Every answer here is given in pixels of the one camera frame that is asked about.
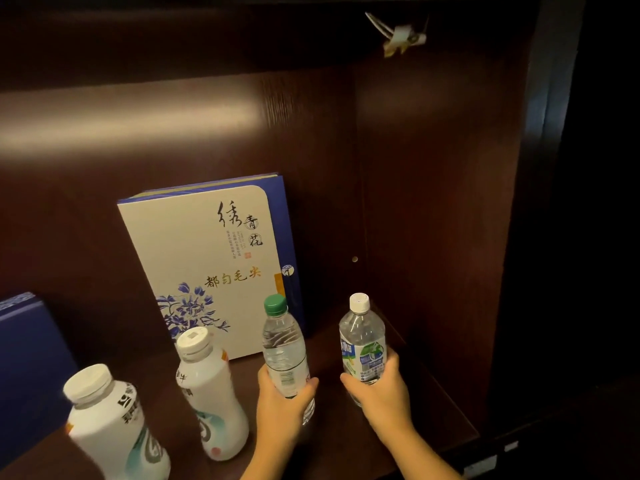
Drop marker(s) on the person's left hand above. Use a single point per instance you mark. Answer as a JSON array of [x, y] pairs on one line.
[[278, 418]]

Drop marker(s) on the person's right hand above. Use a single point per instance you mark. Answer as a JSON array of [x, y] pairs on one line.
[[388, 404]]

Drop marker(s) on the person's right thumb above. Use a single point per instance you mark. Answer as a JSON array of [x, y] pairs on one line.
[[351, 382]]

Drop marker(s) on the person's left thumb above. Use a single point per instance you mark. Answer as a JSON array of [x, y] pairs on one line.
[[263, 378]]

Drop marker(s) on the green-capped clear water bottle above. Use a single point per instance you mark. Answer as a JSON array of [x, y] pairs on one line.
[[285, 352]]

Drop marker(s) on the white-capped clear water bottle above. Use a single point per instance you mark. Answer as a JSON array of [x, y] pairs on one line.
[[362, 344]]

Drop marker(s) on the person's right forearm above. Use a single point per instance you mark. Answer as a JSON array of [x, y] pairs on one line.
[[417, 452]]

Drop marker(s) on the person's left forearm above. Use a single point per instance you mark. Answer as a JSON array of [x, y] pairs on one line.
[[270, 462]]

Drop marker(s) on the white milk drink bottle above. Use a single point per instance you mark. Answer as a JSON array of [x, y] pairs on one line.
[[115, 429], [210, 394]]

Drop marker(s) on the white floral gift box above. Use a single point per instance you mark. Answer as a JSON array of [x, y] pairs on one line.
[[210, 259]]

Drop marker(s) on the dark wooden shelf cabinet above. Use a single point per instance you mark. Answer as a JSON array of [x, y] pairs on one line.
[[425, 194]]

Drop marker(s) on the dark blue gift box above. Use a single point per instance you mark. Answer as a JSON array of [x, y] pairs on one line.
[[27, 374]]

